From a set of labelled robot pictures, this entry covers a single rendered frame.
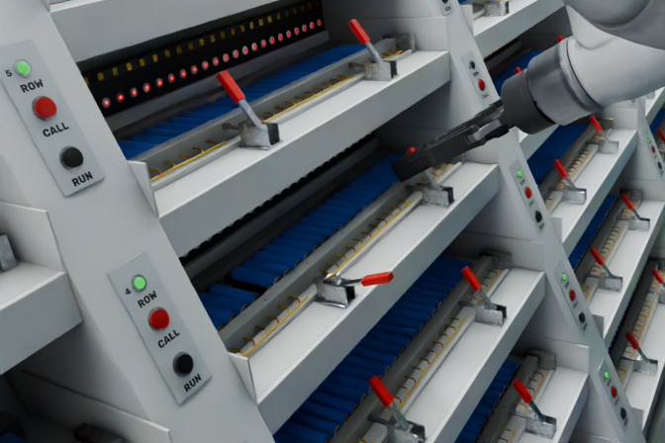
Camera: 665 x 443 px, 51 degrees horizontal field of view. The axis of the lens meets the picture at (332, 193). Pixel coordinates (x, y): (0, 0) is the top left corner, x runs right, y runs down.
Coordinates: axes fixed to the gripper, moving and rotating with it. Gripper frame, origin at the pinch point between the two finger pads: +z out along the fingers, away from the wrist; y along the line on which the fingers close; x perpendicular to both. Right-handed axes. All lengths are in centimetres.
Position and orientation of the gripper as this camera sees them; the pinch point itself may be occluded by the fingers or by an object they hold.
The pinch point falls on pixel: (418, 160)
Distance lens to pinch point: 97.7
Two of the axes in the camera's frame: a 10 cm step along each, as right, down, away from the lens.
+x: -5.3, -8.5, -0.7
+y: 5.3, -3.9, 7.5
